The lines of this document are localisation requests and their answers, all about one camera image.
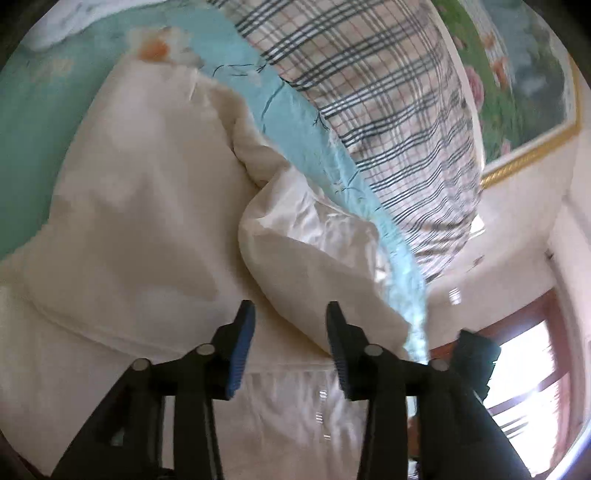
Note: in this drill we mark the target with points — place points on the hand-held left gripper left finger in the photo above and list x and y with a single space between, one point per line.
241 344

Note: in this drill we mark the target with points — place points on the gold framed wall picture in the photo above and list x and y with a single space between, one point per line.
517 69

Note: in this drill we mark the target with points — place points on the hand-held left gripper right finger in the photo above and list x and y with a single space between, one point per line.
339 344

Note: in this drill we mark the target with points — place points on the wooden framed window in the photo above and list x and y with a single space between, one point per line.
531 369

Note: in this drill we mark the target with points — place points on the teal floral bed sheet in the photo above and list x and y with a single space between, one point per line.
27 138

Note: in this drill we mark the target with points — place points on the cream garment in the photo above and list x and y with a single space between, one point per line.
138 207

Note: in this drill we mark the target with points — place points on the plaid pillow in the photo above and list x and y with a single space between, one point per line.
383 101

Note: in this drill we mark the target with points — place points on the folded white cloth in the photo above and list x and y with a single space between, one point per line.
55 23

